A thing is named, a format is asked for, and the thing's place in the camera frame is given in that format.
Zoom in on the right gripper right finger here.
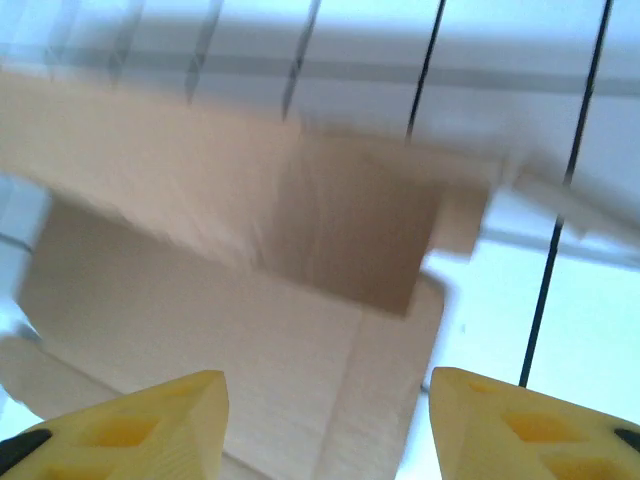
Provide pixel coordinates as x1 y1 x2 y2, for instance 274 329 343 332
429 367 640 480

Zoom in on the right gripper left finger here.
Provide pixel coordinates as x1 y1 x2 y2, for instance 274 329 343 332
0 369 231 480

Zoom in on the brown cardboard box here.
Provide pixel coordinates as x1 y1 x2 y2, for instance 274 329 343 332
0 69 621 480

